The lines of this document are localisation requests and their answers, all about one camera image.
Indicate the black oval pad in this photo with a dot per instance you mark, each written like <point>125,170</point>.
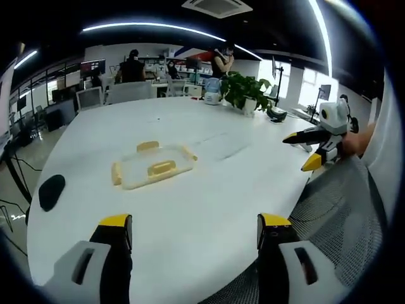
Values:
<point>51,192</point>

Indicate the person's right hand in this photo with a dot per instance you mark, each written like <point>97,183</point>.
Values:
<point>354,142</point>

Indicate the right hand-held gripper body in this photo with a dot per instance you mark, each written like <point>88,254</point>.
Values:
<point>330,115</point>

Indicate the ceiling air vent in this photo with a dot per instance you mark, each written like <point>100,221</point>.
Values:
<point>217,5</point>

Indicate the short ceiling light strip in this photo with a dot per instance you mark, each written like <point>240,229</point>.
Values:
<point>25,59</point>

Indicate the black and white headset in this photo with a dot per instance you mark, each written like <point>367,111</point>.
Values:
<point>276,114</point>

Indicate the black monitor stand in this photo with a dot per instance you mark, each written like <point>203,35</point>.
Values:
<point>276,82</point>

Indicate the grey mesh office chair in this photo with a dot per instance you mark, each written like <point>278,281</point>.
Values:
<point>335,209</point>

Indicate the small white object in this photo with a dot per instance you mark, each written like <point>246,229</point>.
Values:
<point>304,147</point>

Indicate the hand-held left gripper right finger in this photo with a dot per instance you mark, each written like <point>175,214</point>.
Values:
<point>284,259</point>

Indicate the black table leg frame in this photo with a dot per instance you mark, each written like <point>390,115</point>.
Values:
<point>14,177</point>

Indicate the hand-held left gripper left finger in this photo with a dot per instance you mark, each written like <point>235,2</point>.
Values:
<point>95,253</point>

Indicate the white office chair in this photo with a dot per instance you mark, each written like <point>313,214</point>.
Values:
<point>89,98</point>

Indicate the blue and white appliance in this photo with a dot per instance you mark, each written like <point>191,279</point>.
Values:
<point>212,92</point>

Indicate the curved ceiling light strip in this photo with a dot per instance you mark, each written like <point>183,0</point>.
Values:
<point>324,35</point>

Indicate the clear container with yellow clips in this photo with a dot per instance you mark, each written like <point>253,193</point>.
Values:
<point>152,168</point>

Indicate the long ceiling light strip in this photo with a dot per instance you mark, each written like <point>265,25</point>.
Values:
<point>158,27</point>

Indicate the green potted plant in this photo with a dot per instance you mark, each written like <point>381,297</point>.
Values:
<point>245,90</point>

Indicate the dark wall monitor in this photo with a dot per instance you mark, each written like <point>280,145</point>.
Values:
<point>92,68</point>

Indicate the person's white shirt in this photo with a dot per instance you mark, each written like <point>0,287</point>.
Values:
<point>384,133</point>

